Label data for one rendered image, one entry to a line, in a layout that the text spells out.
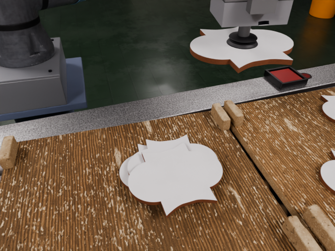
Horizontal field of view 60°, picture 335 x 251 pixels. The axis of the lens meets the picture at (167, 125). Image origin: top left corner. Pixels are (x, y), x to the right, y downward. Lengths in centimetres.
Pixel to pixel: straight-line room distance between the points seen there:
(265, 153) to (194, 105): 21
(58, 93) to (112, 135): 25
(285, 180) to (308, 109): 22
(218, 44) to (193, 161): 18
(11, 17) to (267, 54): 58
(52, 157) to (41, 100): 26
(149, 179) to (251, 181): 16
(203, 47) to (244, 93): 34
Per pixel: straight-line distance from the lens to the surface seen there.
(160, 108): 65
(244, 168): 51
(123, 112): 65
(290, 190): 50
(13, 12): 78
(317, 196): 51
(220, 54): 39
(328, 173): 54
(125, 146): 53
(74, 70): 94
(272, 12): 38
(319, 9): 438
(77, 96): 81
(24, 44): 80
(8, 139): 57
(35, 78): 75
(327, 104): 70
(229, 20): 38
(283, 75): 81
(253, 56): 40
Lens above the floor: 130
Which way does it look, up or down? 39 degrees down
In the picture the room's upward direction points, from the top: straight up
